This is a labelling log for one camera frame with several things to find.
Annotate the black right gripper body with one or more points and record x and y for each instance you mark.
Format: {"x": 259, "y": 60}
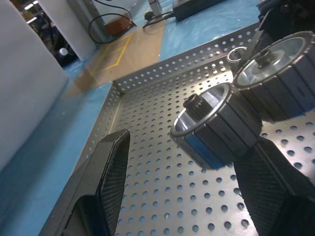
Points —
{"x": 292, "y": 19}

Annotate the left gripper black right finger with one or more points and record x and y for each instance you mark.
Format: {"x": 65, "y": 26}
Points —
{"x": 270, "y": 191}

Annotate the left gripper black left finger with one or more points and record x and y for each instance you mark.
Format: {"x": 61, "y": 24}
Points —
{"x": 98, "y": 172}

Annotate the silver round gear part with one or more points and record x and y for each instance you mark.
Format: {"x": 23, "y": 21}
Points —
{"x": 283, "y": 91}
{"x": 221, "y": 130}

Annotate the black power supply box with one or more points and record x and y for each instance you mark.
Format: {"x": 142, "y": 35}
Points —
{"x": 189, "y": 9}

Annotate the orange brown box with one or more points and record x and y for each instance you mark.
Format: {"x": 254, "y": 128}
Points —
{"x": 118, "y": 27}

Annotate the perforated metal tray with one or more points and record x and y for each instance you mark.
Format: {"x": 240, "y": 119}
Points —
{"x": 160, "y": 184}

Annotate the white foam backdrop sheet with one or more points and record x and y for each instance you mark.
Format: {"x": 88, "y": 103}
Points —
{"x": 24, "y": 86}

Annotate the small white ball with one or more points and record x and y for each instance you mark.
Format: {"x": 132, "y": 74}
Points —
{"x": 63, "y": 51}

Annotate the brown cardboard sheet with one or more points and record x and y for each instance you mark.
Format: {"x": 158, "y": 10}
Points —
{"x": 137, "y": 49}

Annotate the white upright panel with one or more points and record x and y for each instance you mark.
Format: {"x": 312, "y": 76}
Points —
{"x": 71, "y": 27}

